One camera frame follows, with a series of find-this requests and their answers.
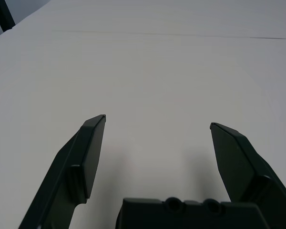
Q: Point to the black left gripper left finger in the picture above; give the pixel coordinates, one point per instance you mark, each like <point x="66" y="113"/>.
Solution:
<point x="69" y="171"/>

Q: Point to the beige side table black frame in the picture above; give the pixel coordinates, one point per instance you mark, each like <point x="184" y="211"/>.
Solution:
<point x="6" y="16"/>

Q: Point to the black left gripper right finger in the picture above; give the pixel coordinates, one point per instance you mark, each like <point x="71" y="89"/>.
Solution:
<point x="248" y="171"/>

